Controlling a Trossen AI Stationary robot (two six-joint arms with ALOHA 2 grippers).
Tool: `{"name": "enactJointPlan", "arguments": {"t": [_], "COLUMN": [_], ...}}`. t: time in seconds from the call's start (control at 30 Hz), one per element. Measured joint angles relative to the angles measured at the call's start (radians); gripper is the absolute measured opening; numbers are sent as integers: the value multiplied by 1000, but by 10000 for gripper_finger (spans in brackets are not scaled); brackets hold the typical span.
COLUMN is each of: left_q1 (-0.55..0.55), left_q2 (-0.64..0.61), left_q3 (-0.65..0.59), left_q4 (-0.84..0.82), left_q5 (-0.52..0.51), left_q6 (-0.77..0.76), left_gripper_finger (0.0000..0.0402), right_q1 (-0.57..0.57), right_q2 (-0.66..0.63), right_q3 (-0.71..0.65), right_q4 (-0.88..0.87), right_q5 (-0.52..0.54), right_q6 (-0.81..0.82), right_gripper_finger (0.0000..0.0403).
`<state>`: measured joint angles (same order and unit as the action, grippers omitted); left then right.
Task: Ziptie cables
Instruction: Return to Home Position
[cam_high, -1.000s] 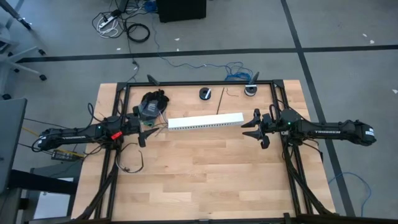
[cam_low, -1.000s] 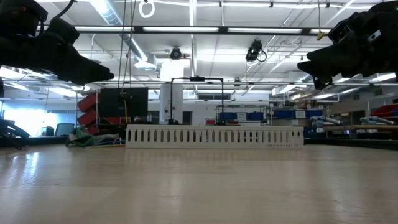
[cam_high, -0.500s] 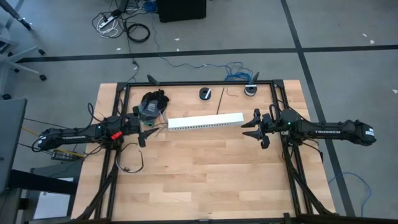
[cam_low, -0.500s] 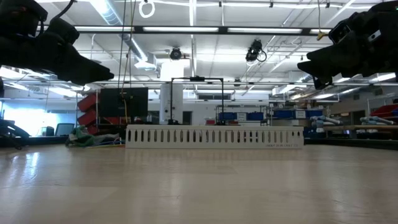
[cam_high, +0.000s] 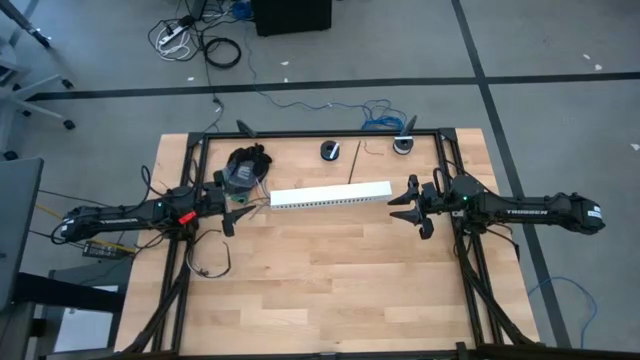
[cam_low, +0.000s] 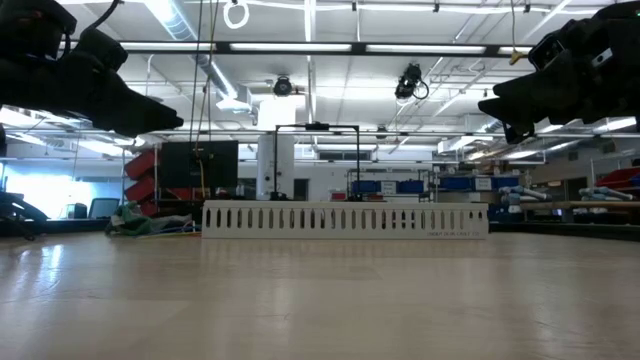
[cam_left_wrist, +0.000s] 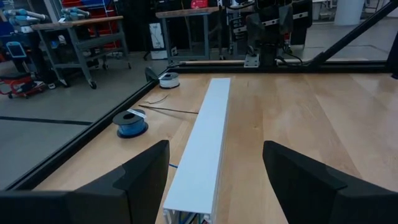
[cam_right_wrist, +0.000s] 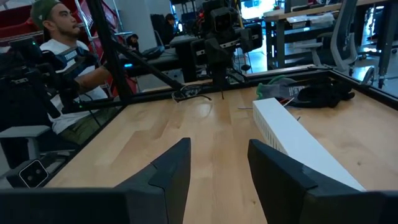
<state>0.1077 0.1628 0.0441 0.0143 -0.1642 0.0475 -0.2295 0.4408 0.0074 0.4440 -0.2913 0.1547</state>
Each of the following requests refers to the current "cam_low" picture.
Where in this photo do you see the black monitor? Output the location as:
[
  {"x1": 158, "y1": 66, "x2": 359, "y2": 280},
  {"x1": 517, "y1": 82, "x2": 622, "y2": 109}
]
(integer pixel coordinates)
[{"x1": 160, "y1": 140, "x2": 240, "y2": 189}]

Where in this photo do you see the white hanging ring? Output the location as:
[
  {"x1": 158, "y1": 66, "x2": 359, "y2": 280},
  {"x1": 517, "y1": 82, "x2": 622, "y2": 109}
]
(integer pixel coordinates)
[{"x1": 222, "y1": 0, "x2": 251, "y2": 31}]

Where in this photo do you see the white blue roll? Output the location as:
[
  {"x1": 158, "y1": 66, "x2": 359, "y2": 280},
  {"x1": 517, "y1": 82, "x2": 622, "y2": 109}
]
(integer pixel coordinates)
[
  {"x1": 498, "y1": 185, "x2": 549, "y2": 207},
  {"x1": 578, "y1": 186, "x2": 627, "y2": 202}
]

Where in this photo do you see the black mounted camera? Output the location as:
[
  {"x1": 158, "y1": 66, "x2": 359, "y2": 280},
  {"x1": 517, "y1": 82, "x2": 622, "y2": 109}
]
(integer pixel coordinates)
[
  {"x1": 272, "y1": 75, "x2": 294, "y2": 98},
  {"x1": 394, "y1": 63, "x2": 430, "y2": 100}
]

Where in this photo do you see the yellow hanging tag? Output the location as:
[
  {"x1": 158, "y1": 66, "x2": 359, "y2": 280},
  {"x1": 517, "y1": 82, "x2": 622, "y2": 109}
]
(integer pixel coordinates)
[{"x1": 508, "y1": 0, "x2": 524, "y2": 67}]

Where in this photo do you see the white slotted cable duct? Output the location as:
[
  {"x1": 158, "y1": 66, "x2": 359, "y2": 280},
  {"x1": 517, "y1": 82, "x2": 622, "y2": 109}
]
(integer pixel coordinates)
[{"x1": 201, "y1": 200, "x2": 490, "y2": 241}]

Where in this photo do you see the wooden bench board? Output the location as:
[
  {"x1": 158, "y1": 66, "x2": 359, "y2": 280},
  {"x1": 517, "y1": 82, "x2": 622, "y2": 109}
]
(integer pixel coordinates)
[{"x1": 519, "y1": 199, "x2": 640, "y2": 211}]

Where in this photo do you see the long strip light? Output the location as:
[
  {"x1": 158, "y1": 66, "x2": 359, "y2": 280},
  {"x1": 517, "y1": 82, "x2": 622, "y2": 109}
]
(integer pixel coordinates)
[
  {"x1": 119, "y1": 41, "x2": 354, "y2": 53},
  {"x1": 364, "y1": 43, "x2": 534, "y2": 57}
]

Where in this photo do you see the black left camera cable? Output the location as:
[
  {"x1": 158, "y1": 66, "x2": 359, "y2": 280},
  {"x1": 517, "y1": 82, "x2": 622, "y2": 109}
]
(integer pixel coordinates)
[{"x1": 59, "y1": 0, "x2": 125, "y2": 51}]

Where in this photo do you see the thick black hose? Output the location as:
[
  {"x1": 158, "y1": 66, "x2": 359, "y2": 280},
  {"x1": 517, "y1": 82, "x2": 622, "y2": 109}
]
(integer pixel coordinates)
[{"x1": 0, "y1": 191, "x2": 49, "y2": 240}]

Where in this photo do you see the large red bin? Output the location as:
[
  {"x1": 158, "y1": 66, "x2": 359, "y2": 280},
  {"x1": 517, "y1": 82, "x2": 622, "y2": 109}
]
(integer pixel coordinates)
[{"x1": 594, "y1": 167, "x2": 640, "y2": 189}]

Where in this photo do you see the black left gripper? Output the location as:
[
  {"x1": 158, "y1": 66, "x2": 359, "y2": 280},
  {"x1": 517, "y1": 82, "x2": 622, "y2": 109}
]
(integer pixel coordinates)
[{"x1": 0, "y1": 27, "x2": 185, "y2": 139}]

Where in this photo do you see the red storage bin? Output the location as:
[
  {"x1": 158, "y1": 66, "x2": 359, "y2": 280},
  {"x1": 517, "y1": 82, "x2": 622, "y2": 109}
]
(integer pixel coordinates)
[
  {"x1": 123, "y1": 149, "x2": 161, "y2": 181},
  {"x1": 123, "y1": 175, "x2": 157, "y2": 204}
]

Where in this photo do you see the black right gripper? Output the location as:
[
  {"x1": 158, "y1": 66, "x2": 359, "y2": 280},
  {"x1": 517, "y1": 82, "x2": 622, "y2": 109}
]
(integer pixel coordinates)
[{"x1": 477, "y1": 0, "x2": 640, "y2": 146}]

